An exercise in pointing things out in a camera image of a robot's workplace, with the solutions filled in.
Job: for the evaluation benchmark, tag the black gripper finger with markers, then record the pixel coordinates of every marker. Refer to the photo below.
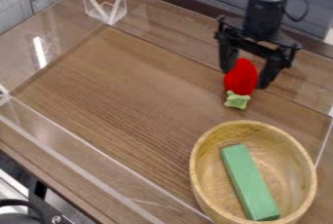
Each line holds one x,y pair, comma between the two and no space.
228,53
271,71

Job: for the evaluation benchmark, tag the clear acrylic corner bracket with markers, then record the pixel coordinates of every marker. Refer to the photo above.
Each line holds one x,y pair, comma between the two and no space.
106,12

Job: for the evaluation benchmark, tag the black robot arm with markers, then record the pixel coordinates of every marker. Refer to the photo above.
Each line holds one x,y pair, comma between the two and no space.
257,35

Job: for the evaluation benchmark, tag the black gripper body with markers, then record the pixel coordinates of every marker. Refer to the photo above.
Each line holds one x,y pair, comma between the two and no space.
280,45

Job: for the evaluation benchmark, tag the clear acrylic enclosure wall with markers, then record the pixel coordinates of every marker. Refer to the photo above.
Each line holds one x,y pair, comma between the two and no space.
103,188

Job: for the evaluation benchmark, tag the wooden oval bowl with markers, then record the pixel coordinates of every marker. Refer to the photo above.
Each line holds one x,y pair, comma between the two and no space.
284,163

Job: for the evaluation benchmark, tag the green rectangular block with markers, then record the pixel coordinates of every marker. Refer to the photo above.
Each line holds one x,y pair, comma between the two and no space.
253,193

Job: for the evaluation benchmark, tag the red plush strawberry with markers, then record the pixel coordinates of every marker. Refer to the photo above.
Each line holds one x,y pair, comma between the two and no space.
240,82

